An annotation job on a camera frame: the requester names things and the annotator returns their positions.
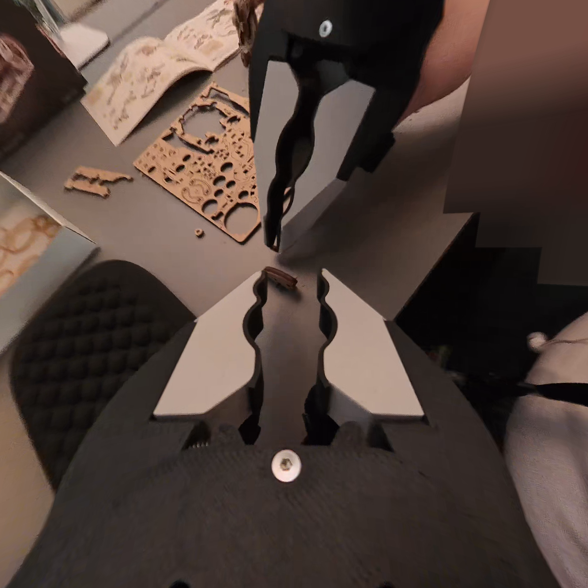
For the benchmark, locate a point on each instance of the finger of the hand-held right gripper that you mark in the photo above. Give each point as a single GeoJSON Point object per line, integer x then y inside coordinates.
{"type": "Point", "coordinates": [275, 101]}
{"type": "Point", "coordinates": [344, 124]}

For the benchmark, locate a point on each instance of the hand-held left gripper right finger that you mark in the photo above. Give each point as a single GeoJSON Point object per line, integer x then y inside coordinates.
{"type": "Point", "coordinates": [367, 367]}

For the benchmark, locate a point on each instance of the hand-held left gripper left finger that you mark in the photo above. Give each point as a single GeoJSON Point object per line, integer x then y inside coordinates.
{"type": "Point", "coordinates": [206, 363]}

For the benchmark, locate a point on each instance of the curved brown wooden part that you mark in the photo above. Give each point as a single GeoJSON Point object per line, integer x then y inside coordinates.
{"type": "Point", "coordinates": [282, 279]}

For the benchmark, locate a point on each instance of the person's right forearm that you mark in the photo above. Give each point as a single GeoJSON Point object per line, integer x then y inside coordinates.
{"type": "Point", "coordinates": [445, 55]}

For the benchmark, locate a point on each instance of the assembled wooden model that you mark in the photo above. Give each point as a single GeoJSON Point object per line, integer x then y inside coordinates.
{"type": "Point", "coordinates": [246, 32]}

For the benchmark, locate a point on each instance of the dark model kit box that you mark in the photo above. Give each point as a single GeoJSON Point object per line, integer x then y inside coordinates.
{"type": "Point", "coordinates": [41, 105]}

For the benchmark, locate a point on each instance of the black quilted foam pad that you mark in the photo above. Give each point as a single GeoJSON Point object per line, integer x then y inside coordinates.
{"type": "Point", "coordinates": [92, 344]}

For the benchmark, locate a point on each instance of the laser-cut plywood sheet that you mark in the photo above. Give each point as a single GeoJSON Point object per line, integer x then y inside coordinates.
{"type": "Point", "coordinates": [177, 177]}

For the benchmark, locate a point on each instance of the instruction booklet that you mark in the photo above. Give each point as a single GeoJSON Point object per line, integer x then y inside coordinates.
{"type": "Point", "coordinates": [138, 69]}

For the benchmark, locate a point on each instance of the white cardboard box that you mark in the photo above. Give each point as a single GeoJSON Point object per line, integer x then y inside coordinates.
{"type": "Point", "coordinates": [69, 262]}

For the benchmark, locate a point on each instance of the white flat box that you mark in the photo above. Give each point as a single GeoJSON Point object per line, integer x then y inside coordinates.
{"type": "Point", "coordinates": [85, 46]}

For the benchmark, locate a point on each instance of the person's white garment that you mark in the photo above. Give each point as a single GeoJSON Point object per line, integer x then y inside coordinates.
{"type": "Point", "coordinates": [551, 459]}

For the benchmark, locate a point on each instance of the pile of wooden rings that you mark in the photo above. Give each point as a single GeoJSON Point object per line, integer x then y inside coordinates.
{"type": "Point", "coordinates": [27, 229]}

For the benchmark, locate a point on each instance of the small wooden frame piece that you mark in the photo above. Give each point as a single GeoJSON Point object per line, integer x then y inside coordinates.
{"type": "Point", "coordinates": [92, 177]}

